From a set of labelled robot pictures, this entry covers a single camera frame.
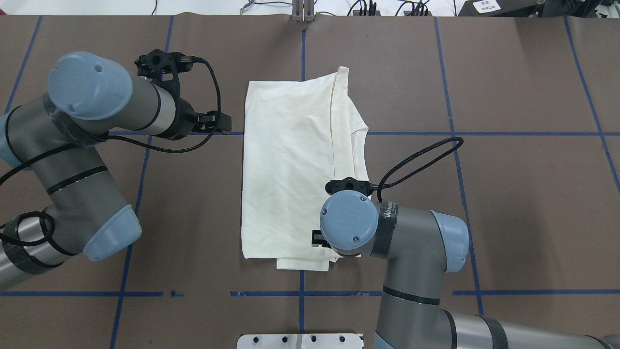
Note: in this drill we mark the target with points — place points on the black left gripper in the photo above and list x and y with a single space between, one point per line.
185 118

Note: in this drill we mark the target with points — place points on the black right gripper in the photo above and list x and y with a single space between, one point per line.
317 238

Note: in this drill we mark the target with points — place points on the cream long-sleeve cat shirt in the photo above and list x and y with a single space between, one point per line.
298 136

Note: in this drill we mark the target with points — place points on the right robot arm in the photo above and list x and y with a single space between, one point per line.
420 247

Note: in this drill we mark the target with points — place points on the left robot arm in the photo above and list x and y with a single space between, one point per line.
89 100

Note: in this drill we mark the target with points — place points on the black box with label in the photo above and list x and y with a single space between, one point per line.
501 8

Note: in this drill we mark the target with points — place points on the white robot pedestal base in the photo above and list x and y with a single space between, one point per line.
302 341

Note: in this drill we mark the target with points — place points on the aluminium frame post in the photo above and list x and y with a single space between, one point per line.
303 11

